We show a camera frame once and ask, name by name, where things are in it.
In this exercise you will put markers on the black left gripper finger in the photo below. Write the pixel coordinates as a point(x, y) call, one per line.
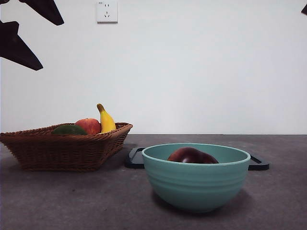
point(46, 9)
point(16, 48)

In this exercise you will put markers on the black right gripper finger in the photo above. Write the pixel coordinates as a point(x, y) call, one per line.
point(305, 9)

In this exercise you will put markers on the dark purple plum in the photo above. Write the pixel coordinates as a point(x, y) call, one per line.
point(192, 155)

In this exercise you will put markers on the teal ribbed bowl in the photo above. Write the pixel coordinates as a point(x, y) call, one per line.
point(195, 184)

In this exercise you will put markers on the green avocado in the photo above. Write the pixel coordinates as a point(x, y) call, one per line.
point(68, 130)

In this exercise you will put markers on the red yellow apple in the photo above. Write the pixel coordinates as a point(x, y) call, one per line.
point(90, 125)

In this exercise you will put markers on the brown wicker basket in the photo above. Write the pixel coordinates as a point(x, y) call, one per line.
point(60, 153)

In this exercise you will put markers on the yellow banana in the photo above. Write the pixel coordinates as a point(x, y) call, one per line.
point(107, 122)

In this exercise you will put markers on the dark rectangular tray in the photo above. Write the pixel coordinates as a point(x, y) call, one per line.
point(134, 160)

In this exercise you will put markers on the white wall socket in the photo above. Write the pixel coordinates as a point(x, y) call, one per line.
point(107, 12)

